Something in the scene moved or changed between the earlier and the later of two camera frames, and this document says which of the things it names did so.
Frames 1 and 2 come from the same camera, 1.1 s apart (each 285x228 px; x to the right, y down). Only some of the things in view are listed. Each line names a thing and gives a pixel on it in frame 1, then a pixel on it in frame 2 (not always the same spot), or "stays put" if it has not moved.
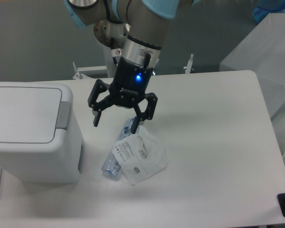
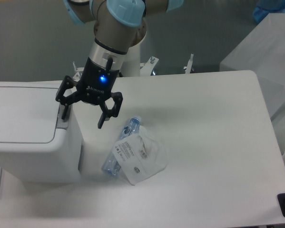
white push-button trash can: [35, 137] stays put
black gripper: [128, 88] → [94, 88]
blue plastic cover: [264, 7] stays put
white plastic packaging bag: [140, 155] stays put
